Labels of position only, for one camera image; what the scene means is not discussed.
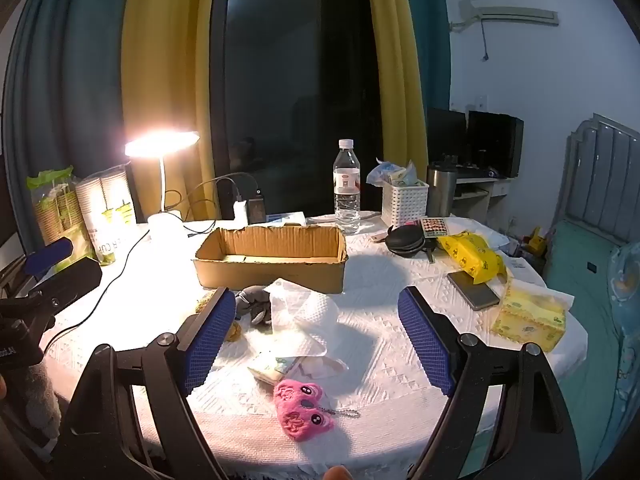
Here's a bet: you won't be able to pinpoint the white plastic basket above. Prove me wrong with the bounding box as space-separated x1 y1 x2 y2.
381 179 430 229

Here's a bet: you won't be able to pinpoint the green mattress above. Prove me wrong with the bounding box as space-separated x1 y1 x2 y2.
542 220 626 461

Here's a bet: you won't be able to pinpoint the green paper cup pack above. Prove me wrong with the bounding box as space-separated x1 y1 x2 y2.
26 165 96 266

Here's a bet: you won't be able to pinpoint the white paper cup pack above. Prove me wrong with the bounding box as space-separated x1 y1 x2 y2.
75 164 138 267

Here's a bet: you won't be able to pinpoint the teal curtain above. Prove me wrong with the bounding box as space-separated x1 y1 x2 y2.
2 0 136 241
400 0 451 111

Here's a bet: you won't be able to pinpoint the pink plush keychain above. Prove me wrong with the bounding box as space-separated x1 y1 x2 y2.
273 379 362 442

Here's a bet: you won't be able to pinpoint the white computer desk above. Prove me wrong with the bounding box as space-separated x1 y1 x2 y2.
455 170 511 221

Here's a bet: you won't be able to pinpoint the blue and white box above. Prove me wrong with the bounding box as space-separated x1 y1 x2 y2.
266 211 307 227

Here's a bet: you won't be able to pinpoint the white desk lamp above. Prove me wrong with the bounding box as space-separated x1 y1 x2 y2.
124 130 201 246

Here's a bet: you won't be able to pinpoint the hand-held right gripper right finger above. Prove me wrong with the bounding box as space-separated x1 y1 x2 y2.
397 286 583 480

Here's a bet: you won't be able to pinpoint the clear water bottle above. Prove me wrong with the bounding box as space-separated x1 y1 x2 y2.
333 138 362 235

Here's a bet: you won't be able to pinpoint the white air conditioner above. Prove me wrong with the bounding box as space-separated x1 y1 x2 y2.
448 0 560 28

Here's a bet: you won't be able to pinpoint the yellow curtain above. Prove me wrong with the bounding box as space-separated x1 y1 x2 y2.
120 0 218 223
365 0 428 181

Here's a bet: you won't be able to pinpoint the dark glass window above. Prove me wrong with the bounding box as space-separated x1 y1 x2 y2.
210 0 386 216

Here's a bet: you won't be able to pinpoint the sticker card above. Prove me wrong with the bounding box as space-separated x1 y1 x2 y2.
420 217 453 239

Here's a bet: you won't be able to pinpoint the blue printed cloth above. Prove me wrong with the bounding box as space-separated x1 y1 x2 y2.
607 242 640 411

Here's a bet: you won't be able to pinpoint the black monitor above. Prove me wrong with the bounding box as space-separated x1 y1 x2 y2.
467 110 524 179
426 107 468 163

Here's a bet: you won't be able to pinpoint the black round case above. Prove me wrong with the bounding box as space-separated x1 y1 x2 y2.
385 225 427 259

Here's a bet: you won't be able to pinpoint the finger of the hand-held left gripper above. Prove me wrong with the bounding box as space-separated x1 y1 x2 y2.
27 257 103 318
25 236 75 278

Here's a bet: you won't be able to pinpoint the black charger cable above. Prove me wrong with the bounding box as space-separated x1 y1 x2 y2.
165 171 257 213

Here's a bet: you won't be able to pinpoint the blue plastic bag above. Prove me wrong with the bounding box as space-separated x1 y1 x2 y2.
366 158 401 187

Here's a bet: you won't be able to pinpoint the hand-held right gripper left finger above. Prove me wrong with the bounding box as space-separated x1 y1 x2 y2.
52 287 237 480

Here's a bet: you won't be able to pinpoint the small green packets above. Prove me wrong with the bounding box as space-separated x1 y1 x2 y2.
392 160 418 188

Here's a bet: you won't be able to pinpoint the cardboard box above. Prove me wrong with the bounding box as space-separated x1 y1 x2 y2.
191 225 349 295

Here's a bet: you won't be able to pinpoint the yellow tissue box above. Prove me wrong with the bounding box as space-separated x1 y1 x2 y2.
490 280 576 353

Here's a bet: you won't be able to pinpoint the white paper towel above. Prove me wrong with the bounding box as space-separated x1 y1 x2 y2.
263 278 378 380

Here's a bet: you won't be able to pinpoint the white textured tablecloth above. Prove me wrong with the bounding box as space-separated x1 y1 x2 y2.
37 210 588 480

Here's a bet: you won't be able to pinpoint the yellow printed packet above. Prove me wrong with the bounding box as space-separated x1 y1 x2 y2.
437 231 507 281

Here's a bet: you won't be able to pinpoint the green printed tissue pack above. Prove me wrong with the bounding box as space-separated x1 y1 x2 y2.
248 355 305 387

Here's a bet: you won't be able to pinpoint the grey smartphone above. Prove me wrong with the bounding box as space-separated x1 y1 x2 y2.
446 270 501 311

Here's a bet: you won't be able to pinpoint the grey padded headboard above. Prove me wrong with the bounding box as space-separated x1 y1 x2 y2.
550 112 640 246

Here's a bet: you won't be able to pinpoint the brown plush toy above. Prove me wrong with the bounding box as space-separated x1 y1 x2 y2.
194 292 244 343

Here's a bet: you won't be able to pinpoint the grey plush toy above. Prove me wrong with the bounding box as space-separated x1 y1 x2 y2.
235 286 273 326

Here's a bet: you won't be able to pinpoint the steel tumbler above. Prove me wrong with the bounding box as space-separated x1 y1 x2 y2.
426 162 458 218

